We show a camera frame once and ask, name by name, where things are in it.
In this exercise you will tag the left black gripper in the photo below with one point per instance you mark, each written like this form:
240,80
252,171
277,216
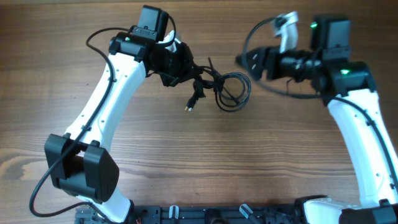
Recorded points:
186,71

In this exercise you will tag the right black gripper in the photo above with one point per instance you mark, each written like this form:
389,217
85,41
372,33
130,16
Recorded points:
260,57

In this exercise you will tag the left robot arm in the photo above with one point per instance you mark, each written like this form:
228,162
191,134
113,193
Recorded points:
79,160

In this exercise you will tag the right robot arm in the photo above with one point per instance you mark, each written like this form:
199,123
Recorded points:
349,92

